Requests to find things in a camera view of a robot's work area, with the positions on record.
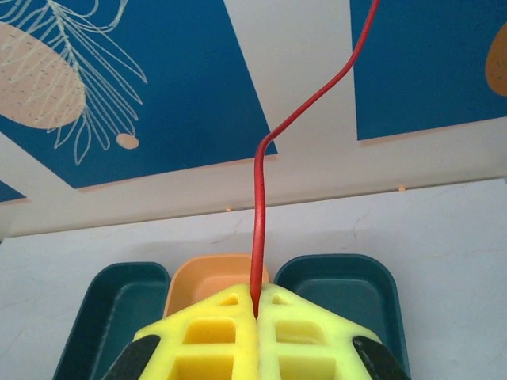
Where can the orange plastic bin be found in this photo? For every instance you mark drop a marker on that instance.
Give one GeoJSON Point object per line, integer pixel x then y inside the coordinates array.
{"type": "Point", "coordinates": [206, 269]}

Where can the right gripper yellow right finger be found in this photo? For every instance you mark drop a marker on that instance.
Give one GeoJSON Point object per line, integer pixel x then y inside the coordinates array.
{"type": "Point", "coordinates": [269, 356]}

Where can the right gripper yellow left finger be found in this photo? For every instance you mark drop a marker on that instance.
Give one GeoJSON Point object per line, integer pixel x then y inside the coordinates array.
{"type": "Point", "coordinates": [245, 356]}

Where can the teal plastic bin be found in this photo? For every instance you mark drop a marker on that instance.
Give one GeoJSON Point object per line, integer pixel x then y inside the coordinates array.
{"type": "Point", "coordinates": [99, 308]}
{"type": "Point", "coordinates": [336, 285]}

